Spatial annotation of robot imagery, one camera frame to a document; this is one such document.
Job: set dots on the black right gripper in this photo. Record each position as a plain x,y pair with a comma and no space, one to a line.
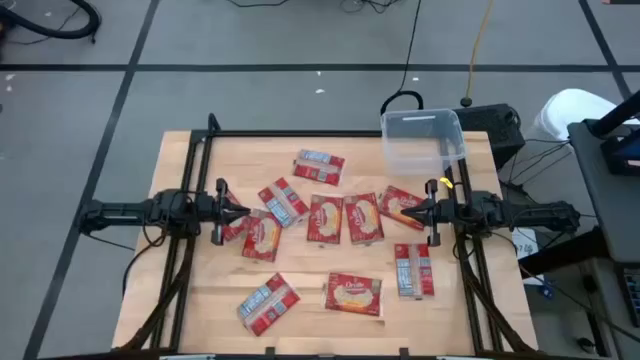
445,212

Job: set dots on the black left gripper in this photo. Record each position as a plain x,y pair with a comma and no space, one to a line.
207,210

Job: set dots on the red popcorn bag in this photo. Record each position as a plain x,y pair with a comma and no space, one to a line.
395,202
262,235
235,230
363,218
268,304
352,294
414,270
283,202
325,219
320,167

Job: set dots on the clear plastic bin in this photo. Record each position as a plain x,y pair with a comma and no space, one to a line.
420,145

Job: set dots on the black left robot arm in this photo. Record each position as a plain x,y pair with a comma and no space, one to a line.
125,210

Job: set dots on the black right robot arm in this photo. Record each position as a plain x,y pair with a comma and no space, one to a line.
525,215

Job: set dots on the black perforated computer case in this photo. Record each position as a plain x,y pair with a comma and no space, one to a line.
490,130

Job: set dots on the white paper sheet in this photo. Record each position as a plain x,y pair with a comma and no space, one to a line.
524,248

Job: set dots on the grey cart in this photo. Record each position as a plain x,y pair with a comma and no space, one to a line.
615,210

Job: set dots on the dark blue box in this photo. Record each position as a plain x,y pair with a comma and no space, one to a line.
622,155

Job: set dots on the black computer mouse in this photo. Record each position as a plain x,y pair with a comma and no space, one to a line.
585,344

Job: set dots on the black pole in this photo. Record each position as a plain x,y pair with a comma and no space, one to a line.
617,112

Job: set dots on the black keyboard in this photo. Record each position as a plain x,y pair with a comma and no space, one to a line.
632,295

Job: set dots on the black aluminium table frame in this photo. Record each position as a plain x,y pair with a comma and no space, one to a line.
300,133

